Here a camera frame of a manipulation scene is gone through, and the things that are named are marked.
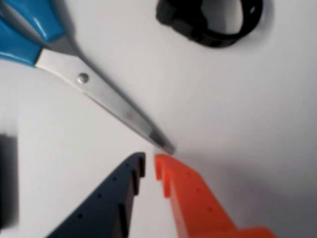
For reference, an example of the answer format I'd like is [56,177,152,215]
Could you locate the black ring clip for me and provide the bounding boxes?
[155,0,264,48]

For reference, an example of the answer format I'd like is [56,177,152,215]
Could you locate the blue handled scissors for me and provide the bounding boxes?
[0,0,176,153]

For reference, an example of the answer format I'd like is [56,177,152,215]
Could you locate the black rectangular object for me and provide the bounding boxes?
[0,133,19,228]

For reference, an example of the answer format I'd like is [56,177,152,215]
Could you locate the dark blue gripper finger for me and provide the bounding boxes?
[47,152,146,238]

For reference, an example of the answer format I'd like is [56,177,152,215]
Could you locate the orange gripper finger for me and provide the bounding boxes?
[154,153,278,238]

